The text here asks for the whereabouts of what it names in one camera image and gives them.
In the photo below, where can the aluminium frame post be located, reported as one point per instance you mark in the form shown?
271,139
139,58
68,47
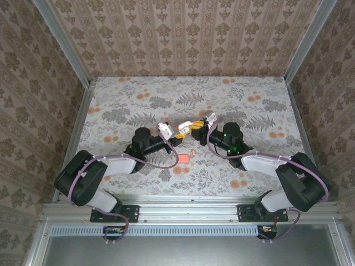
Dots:
63,44
308,41

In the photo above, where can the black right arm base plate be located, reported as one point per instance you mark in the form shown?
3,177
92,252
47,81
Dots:
245,213

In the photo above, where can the pink earbud charging case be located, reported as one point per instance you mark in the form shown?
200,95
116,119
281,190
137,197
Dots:
184,159

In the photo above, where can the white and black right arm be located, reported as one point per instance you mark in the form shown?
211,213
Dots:
302,183

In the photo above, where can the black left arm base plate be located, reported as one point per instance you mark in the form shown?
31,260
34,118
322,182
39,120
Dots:
130,213

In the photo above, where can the floral patterned table cover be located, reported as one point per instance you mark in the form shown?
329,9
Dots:
222,91

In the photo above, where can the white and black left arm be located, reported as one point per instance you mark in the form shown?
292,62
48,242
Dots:
83,177

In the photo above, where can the grey metal sheet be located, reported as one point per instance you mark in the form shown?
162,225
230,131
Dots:
180,252

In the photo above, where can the aluminium side rail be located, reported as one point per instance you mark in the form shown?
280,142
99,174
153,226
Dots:
76,133
305,133

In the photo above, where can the aluminium frame rail at bases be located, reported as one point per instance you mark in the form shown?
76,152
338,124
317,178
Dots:
188,210

